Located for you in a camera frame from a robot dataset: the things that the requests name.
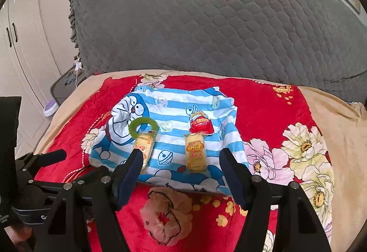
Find green fuzzy hair tie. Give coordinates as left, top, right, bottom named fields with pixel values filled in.
left=128, top=118, right=159, bottom=138

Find pink hair scrunchie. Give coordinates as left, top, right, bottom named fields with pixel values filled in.
left=139, top=187, right=193, bottom=247

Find white wardrobe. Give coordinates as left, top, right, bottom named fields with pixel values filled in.
left=0, top=0, right=78, bottom=115

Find blue striped cartoon shirt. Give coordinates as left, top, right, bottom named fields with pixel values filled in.
left=88, top=86, right=250, bottom=195

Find grey quilted headboard cover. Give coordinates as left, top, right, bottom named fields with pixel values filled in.
left=68, top=0, right=367, bottom=103

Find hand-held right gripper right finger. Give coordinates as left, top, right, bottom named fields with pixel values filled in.
left=219, top=148, right=333, bottom=252

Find person's left hand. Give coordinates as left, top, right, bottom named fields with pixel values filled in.
left=6, top=226, right=33, bottom=244

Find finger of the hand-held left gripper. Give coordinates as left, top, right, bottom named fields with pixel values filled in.
left=24, top=179, right=62, bottom=204
left=16, top=150, right=67, bottom=184

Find red floral blanket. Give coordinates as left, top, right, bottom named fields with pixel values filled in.
left=16, top=69, right=367, bottom=252
left=34, top=74, right=334, bottom=252

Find grey patterned stool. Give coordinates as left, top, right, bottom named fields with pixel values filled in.
left=49, top=66, right=86, bottom=106

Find purple and white scale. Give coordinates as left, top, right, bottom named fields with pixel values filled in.
left=43, top=99, right=59, bottom=118

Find white cord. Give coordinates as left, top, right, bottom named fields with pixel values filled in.
left=73, top=53, right=83, bottom=89

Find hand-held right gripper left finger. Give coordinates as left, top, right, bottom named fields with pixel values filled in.
left=33, top=149, right=144, bottom=252

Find yellow snack cake packet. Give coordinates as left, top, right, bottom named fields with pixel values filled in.
left=183, top=132, right=209, bottom=174
left=132, top=131, right=157, bottom=171

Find foil-wrapped chocolate egg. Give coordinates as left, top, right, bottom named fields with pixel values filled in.
left=188, top=111, right=214, bottom=136

